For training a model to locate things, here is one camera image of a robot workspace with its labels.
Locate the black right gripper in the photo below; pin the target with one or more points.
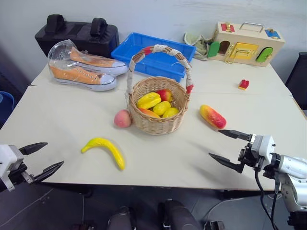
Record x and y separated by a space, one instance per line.
249 157

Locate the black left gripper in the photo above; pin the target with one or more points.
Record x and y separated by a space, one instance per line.
18 171

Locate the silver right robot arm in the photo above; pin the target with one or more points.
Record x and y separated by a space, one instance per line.
293 167

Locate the red yellow long mango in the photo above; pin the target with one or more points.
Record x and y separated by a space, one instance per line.
213 117

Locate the blue bin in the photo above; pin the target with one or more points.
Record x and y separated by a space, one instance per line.
6 106

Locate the red yellow toy block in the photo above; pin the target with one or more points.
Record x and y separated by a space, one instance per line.
243 84

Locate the yellow lemon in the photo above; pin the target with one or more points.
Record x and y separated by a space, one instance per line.
161 107
170 112

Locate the yellow banana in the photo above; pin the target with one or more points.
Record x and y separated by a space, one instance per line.
112 149

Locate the red apple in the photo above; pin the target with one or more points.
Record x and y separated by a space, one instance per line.
165 95

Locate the dark rounded shape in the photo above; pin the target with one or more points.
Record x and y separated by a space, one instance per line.
122 219
178 215

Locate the orange mango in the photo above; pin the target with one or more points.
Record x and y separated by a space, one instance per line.
149 112

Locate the pink peach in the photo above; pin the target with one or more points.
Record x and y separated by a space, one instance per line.
122 119

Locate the orange canvas sneaker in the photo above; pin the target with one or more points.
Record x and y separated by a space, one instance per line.
79 75
98 61

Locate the black chair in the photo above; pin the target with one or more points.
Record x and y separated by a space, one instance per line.
298 79

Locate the yellow starfruit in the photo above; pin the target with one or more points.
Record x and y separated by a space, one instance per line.
148 100

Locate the green cloth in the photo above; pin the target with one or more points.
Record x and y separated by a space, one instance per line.
200 46

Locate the clear plastic shoe bag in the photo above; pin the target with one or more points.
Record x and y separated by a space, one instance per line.
58 52

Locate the wooden lock box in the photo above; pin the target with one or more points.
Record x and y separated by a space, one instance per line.
249 36

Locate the blue plastic tray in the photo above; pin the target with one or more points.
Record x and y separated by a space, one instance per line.
153 62

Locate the black carry case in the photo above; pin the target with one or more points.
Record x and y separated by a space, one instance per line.
79 33

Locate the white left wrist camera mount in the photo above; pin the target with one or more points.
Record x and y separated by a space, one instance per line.
9 155

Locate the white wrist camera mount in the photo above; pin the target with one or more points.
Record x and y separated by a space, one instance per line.
9 155
262 146

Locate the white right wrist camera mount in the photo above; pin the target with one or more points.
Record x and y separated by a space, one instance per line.
262 146

